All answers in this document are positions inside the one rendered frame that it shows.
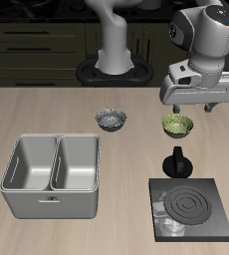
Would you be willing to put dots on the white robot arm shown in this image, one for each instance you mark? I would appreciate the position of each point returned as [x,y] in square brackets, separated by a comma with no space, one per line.
[114,50]

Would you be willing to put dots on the round black stove knob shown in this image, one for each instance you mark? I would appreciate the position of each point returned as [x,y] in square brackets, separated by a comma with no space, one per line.
[177,163]

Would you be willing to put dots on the white two-bin basket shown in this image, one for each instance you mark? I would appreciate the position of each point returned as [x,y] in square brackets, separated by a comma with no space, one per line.
[53,179]

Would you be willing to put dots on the dark grey stove plate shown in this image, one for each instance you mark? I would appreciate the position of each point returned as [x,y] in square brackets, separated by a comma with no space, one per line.
[189,207]

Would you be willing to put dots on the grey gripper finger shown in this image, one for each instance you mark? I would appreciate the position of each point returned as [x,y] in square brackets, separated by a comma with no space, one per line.
[176,108]
[211,107]

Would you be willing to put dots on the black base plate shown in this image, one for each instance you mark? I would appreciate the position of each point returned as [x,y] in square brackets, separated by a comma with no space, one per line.
[86,73]

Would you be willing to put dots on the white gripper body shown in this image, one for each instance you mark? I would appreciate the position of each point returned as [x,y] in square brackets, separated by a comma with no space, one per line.
[199,91]

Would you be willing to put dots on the dark kitchen cupboards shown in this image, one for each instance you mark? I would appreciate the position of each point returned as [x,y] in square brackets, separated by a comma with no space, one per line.
[37,50]

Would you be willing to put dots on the green fluted dish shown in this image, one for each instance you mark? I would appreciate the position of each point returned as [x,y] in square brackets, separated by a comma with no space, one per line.
[177,125]

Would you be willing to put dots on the grey fluted dish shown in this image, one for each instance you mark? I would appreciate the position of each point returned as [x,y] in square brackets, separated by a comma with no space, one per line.
[111,119]

